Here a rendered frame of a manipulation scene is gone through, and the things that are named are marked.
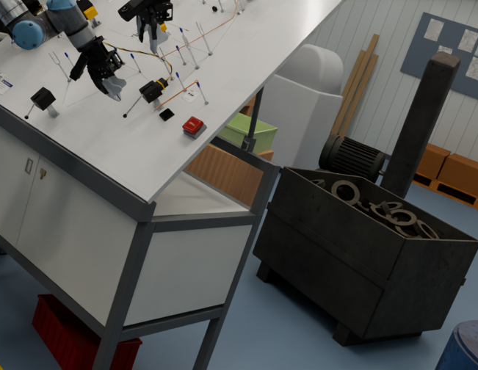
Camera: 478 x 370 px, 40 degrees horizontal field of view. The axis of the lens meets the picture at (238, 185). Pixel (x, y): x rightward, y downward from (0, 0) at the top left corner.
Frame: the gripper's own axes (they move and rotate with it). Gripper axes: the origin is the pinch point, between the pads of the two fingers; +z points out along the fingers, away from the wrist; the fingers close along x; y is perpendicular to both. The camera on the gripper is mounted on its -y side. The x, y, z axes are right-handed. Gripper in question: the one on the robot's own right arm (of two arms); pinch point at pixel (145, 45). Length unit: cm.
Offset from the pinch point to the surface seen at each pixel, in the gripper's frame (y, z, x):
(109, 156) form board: -16.2, 32.9, -6.4
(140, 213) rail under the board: -18, 36, -32
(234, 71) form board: 29.2, 11.9, -7.4
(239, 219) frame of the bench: 24, 61, -26
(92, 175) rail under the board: -23.1, 36.9, -8.3
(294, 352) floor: 70, 170, -25
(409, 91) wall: 665, 402, 401
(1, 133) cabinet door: -36, 53, 49
